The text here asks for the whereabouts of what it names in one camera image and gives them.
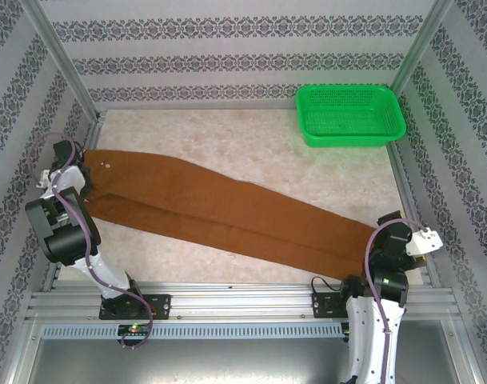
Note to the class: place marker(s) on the green plastic mesh basket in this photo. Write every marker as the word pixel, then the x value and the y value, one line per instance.
pixel 347 120

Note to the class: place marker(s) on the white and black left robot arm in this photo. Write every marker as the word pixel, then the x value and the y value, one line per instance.
pixel 107 276

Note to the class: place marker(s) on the aluminium mounting rail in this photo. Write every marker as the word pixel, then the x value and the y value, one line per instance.
pixel 243 300

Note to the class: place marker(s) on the aluminium frame post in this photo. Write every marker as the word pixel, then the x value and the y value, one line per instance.
pixel 63 64
pixel 421 44

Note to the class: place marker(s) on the small circuit board green light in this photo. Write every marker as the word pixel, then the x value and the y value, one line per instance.
pixel 134 329

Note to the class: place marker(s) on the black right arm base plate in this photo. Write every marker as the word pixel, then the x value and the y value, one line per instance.
pixel 325 305

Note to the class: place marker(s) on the shiny metal sheet panel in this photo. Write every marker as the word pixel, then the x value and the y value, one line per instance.
pixel 227 362

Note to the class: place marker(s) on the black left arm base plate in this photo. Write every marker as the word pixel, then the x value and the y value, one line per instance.
pixel 159 305

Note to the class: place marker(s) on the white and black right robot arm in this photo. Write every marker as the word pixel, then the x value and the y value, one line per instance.
pixel 365 332

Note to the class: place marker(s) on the aluminium rear rail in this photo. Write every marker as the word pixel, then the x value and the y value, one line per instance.
pixel 195 110

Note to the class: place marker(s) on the brown long pants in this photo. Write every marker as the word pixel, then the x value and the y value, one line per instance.
pixel 227 212

